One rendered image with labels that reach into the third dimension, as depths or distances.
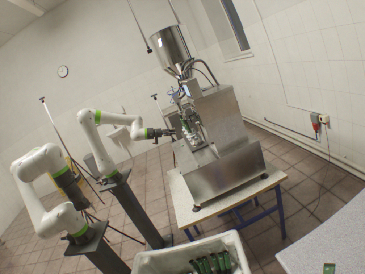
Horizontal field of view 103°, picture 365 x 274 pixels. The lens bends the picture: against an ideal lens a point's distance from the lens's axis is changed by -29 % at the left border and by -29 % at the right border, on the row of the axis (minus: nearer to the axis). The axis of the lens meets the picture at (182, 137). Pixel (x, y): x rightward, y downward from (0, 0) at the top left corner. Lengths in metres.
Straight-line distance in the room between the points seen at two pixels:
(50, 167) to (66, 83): 4.51
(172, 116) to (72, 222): 3.48
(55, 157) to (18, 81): 5.31
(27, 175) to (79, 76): 4.44
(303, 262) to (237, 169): 0.64
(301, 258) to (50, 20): 6.05
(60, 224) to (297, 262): 1.13
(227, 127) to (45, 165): 0.93
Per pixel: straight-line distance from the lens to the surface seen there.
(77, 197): 0.94
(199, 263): 1.22
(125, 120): 1.66
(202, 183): 1.15
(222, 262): 1.21
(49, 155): 0.88
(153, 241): 2.14
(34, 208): 1.25
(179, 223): 1.23
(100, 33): 5.19
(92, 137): 1.49
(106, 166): 1.52
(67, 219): 1.16
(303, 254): 0.92
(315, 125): 2.48
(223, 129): 1.14
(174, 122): 4.30
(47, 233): 1.20
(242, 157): 1.17
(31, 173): 0.90
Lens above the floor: 1.53
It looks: 18 degrees down
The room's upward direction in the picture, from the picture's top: 23 degrees counter-clockwise
